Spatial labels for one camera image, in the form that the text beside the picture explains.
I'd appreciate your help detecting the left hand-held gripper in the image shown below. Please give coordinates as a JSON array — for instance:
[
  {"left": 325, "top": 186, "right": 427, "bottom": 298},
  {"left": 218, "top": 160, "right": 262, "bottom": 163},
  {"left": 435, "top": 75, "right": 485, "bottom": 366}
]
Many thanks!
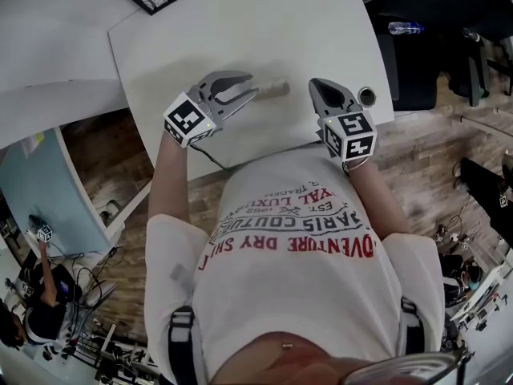
[{"left": 163, "top": 70, "right": 260, "bottom": 148}]

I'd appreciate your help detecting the black cable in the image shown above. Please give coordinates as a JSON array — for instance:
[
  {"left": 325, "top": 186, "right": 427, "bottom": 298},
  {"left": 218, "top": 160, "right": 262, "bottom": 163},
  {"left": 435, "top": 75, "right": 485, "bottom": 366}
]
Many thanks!
[{"left": 191, "top": 143, "right": 230, "bottom": 171}]

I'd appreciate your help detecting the plastic water bottle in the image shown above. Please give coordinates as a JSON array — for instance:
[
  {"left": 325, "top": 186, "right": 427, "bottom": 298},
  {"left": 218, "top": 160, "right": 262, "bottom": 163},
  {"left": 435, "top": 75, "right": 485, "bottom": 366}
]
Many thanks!
[{"left": 387, "top": 21, "right": 425, "bottom": 35}]

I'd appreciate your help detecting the light blue desk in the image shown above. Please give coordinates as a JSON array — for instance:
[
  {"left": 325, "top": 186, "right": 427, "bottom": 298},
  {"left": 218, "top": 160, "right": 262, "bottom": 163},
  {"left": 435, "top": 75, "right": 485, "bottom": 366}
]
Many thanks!
[{"left": 0, "top": 126, "right": 154, "bottom": 258}]

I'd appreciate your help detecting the black desk cable grommet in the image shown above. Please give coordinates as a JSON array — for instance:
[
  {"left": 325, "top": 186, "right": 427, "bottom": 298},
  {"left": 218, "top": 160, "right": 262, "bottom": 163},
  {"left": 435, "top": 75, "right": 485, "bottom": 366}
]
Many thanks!
[{"left": 356, "top": 86, "right": 378, "bottom": 107}]

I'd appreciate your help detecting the white metal rack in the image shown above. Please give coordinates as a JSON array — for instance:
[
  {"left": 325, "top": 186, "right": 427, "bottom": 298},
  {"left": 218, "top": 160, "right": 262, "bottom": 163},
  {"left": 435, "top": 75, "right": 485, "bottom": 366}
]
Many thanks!
[{"left": 449, "top": 250, "right": 513, "bottom": 333}]

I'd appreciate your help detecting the white desk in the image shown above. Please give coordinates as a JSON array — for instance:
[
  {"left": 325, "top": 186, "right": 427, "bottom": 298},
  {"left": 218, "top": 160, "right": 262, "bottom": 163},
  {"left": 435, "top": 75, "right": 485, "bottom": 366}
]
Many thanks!
[{"left": 107, "top": 0, "right": 396, "bottom": 182}]

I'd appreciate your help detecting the person's left forearm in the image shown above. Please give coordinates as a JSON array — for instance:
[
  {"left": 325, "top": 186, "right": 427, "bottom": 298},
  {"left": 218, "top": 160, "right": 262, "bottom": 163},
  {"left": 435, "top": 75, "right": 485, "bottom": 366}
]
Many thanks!
[{"left": 147, "top": 132, "right": 192, "bottom": 232}]

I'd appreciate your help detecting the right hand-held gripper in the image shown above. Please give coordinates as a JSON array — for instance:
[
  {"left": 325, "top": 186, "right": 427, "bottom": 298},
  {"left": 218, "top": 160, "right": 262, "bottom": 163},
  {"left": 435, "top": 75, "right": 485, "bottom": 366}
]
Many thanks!
[{"left": 308, "top": 78, "right": 378, "bottom": 162}]

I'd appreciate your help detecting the person's white printed T-shirt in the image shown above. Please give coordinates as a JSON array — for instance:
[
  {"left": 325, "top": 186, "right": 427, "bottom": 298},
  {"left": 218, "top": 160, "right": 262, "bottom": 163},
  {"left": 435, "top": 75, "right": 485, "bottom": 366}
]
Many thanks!
[{"left": 143, "top": 144, "right": 446, "bottom": 385}]

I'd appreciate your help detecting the person's right forearm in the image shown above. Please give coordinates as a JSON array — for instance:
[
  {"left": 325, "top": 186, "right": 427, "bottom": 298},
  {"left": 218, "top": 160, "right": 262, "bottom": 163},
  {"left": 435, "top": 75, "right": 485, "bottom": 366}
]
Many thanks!
[{"left": 344, "top": 157, "right": 413, "bottom": 243}]

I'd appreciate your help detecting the black harness strap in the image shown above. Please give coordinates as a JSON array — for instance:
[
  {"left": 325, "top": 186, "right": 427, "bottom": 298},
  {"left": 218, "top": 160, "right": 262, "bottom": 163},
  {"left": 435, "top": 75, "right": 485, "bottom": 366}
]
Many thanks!
[
  {"left": 168, "top": 306, "right": 197, "bottom": 385},
  {"left": 400, "top": 297, "right": 426, "bottom": 355}
]

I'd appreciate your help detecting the paper sheet with yellow strip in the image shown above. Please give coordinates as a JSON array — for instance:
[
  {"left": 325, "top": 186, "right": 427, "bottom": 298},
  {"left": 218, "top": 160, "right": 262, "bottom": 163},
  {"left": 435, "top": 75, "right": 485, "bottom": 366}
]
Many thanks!
[{"left": 20, "top": 132, "right": 45, "bottom": 159}]

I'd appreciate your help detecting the small beige wooden block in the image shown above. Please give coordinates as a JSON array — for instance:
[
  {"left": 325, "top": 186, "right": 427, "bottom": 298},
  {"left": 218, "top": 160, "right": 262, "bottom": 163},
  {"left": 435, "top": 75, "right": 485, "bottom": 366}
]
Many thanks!
[{"left": 254, "top": 85, "right": 291, "bottom": 103}]

